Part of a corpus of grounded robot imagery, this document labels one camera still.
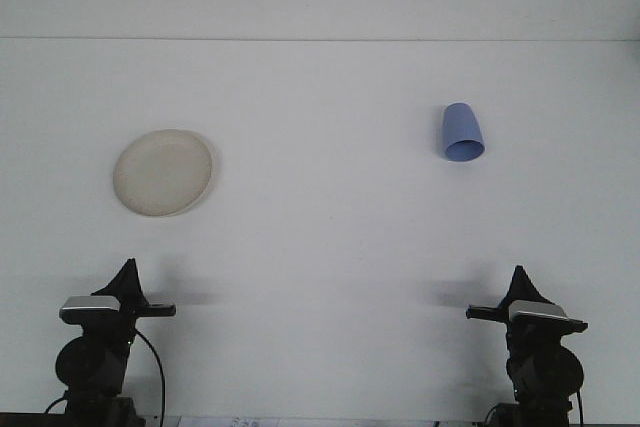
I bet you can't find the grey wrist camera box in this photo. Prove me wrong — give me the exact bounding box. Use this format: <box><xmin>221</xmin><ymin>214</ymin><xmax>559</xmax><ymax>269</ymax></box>
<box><xmin>508</xmin><ymin>299</ymin><xmax>572</xmax><ymax>325</ymax></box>
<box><xmin>58</xmin><ymin>296</ymin><xmax>124</xmax><ymax>325</ymax></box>

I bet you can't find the pale round plate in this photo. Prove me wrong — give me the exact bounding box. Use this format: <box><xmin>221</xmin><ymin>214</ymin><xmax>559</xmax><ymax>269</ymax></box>
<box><xmin>112</xmin><ymin>128</ymin><xmax>219</xmax><ymax>219</ymax></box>

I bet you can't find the pale blue cup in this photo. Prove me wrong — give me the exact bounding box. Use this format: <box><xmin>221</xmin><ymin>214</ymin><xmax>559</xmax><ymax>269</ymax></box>
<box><xmin>440</xmin><ymin>102</ymin><xmax>486</xmax><ymax>164</ymax></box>

